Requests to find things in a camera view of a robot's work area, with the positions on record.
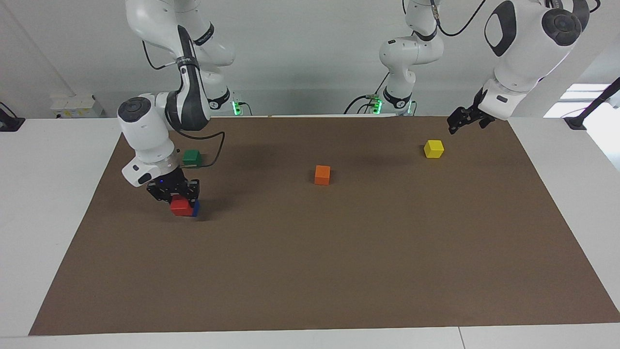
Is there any red wooden block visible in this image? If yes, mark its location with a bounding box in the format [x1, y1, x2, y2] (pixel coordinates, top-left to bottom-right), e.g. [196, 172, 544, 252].
[170, 195, 194, 217]

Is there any white power box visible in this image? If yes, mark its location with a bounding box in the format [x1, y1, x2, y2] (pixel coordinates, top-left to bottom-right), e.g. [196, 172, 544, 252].
[49, 95, 105, 120]

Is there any brown table mat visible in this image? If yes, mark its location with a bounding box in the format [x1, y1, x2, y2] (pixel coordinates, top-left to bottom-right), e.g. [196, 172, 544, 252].
[28, 115, 620, 336]

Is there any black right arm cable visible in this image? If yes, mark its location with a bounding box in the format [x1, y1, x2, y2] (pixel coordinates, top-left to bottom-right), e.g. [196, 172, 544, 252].
[142, 41, 226, 169]

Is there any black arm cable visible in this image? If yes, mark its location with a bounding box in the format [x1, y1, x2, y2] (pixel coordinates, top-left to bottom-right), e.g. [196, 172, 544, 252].
[429, 0, 487, 37]
[142, 41, 226, 169]

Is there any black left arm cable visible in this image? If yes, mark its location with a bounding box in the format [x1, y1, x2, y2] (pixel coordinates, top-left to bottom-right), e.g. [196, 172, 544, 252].
[429, 0, 487, 37]

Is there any black camera stand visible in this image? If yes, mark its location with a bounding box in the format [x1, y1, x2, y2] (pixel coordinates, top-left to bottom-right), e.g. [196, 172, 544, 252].
[563, 77, 620, 130]
[0, 102, 26, 132]

